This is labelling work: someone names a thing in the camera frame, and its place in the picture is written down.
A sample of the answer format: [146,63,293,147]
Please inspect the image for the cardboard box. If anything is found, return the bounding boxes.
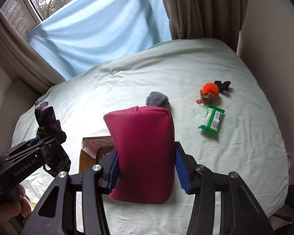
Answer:
[78,136,115,173]

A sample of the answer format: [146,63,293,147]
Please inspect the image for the orange fluffy plush toy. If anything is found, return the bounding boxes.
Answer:
[196,81,231,104]

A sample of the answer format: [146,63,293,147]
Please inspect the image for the light blue window cloth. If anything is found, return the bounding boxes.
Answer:
[25,0,171,80]

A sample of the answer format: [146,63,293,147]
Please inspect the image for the grey fuzzy sock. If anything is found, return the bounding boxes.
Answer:
[145,91,170,110]

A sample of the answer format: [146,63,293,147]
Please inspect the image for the brown curtain right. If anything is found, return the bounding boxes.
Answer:
[162,0,248,51]

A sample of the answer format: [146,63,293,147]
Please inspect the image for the brown curtain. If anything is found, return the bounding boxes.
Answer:
[162,0,248,51]
[0,11,65,94]

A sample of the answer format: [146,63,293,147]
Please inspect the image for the brown curtain left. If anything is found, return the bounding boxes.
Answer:
[0,11,65,94]

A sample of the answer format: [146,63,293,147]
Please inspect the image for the pale green bed sheet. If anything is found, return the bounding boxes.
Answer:
[11,38,290,235]

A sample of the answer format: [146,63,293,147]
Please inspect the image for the green wet wipes pack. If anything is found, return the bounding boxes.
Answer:
[199,105,225,135]

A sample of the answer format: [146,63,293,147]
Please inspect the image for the magenta leather pouch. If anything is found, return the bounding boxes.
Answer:
[103,106,175,204]

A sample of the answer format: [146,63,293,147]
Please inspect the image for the window frame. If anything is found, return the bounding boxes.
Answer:
[0,0,108,39]

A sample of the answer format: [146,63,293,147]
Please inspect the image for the person's left hand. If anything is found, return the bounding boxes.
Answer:
[0,185,32,224]

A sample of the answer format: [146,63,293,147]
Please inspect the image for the black patterned fabric scrunchie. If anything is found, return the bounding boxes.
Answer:
[34,101,71,177]

